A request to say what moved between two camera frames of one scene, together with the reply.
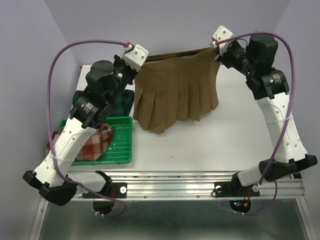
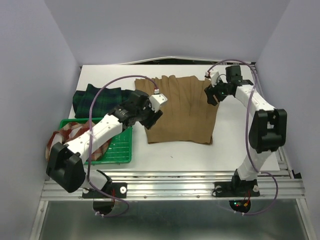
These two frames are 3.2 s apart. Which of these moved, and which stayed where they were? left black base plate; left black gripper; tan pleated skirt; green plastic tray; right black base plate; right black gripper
Moved: right black gripper; left black gripper; tan pleated skirt
Stayed: left black base plate; green plastic tray; right black base plate
